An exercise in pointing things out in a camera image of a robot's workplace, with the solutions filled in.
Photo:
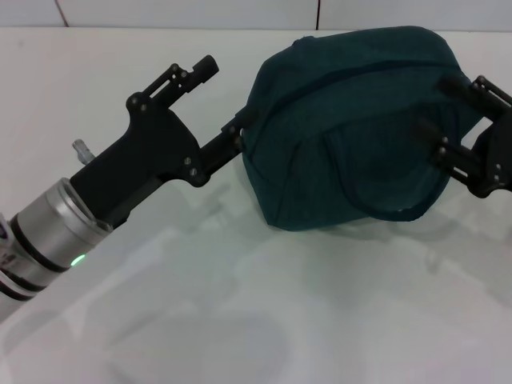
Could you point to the dark teal fabric bag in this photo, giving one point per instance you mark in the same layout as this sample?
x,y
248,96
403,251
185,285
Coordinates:
x,y
352,128

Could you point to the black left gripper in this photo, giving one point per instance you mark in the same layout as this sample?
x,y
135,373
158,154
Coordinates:
x,y
140,164

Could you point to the silver left gripper plug stub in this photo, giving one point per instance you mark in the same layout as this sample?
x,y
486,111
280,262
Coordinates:
x,y
82,151

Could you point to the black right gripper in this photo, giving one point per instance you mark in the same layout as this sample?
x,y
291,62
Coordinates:
x,y
496,156

